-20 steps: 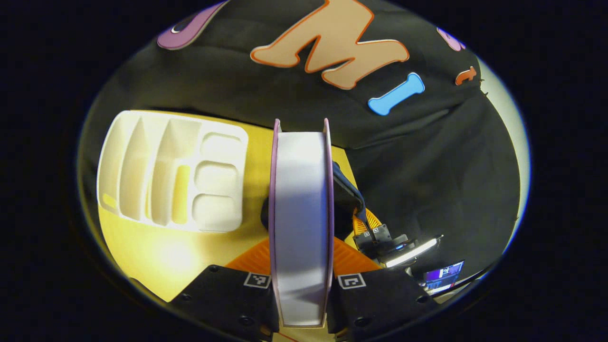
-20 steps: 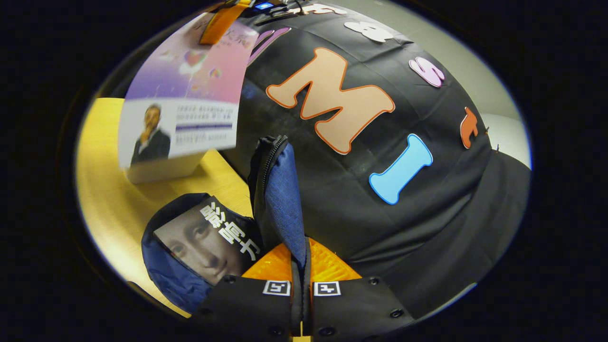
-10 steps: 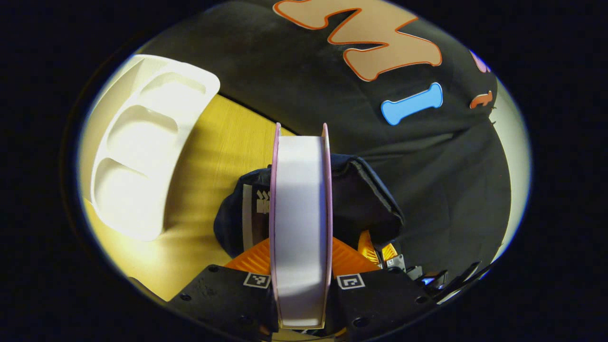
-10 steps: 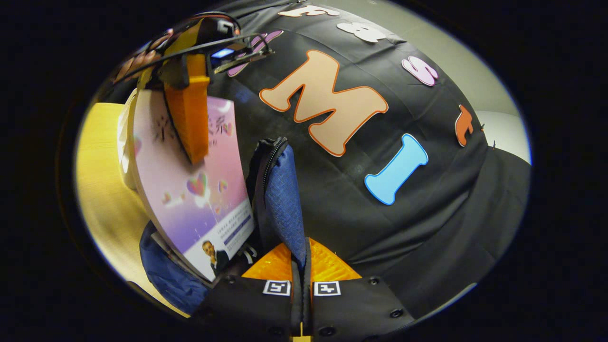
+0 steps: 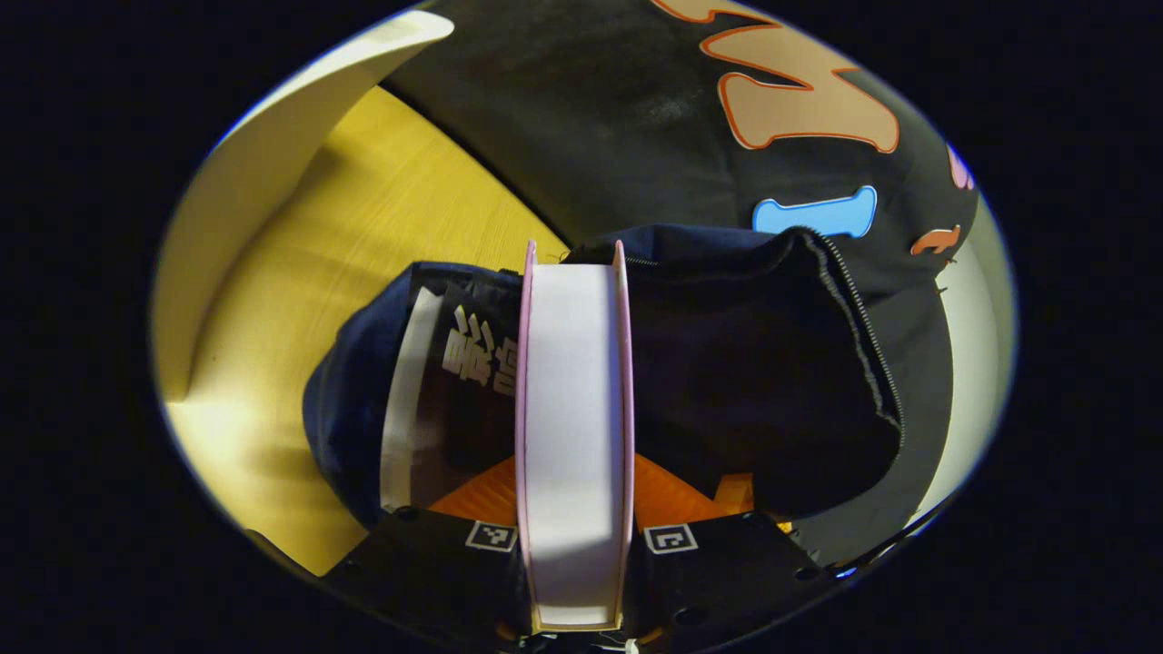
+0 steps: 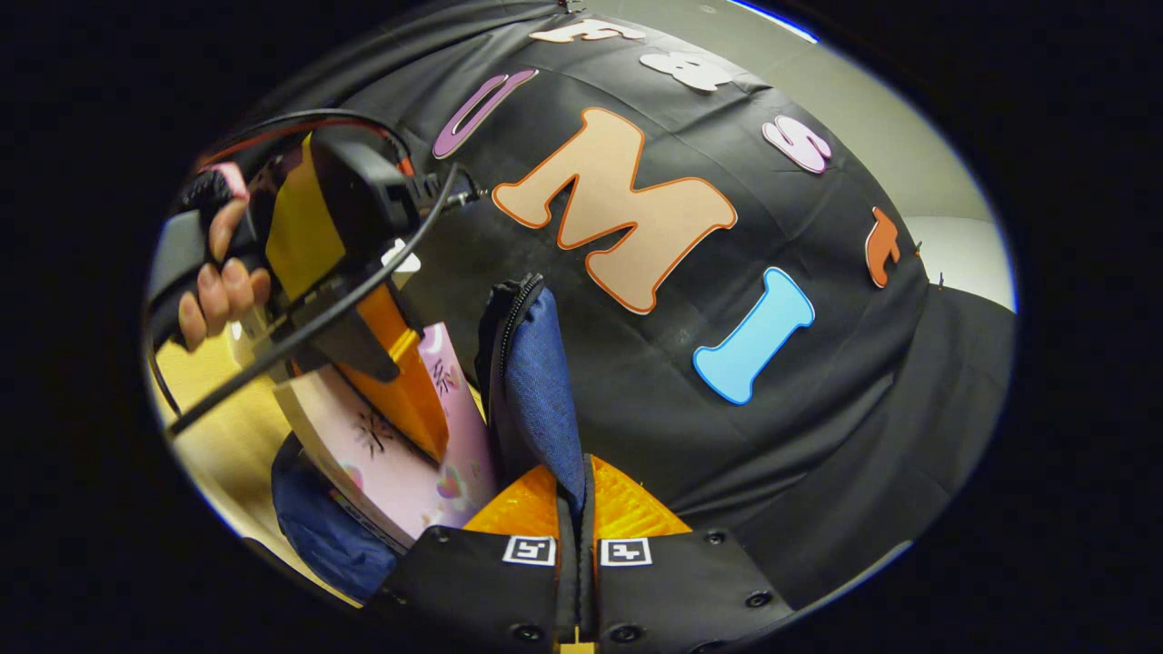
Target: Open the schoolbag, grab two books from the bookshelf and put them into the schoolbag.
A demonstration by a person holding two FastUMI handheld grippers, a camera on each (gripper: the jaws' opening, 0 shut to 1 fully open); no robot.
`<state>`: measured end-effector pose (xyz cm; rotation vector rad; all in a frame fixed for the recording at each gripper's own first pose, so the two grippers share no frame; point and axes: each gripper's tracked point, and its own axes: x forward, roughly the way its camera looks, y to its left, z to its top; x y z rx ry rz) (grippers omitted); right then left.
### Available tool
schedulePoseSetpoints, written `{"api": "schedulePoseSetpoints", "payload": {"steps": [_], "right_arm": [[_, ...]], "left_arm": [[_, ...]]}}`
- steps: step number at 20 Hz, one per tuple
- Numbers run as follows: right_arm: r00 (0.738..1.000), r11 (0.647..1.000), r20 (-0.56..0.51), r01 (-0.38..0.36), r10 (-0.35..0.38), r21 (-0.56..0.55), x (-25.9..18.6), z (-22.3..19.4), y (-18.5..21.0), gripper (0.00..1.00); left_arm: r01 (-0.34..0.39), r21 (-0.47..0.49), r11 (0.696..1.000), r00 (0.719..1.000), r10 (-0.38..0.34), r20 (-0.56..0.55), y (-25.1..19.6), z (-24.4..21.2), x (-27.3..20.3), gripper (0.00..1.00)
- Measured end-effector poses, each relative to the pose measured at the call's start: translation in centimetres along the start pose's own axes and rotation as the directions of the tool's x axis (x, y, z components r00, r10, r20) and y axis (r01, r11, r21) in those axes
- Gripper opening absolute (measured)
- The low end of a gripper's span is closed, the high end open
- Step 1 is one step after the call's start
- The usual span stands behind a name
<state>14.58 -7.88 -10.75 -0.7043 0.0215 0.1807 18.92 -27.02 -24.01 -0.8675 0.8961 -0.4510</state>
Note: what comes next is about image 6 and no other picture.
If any black backdrop cloth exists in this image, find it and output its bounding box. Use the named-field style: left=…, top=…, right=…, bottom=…
left=195, top=0, right=1017, bottom=609

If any red and black cable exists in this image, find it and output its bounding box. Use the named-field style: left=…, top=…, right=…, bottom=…
left=195, top=107, right=416, bottom=178

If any pink book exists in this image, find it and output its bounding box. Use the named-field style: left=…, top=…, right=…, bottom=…
left=273, top=322, right=501, bottom=555

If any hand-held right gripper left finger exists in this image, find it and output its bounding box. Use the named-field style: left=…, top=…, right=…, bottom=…
left=374, top=465, right=580, bottom=651

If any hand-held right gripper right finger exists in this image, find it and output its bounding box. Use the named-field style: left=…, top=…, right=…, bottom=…
left=581, top=454, right=798, bottom=651

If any blue schoolbag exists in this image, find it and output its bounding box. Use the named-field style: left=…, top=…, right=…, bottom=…
left=271, top=272, right=590, bottom=602

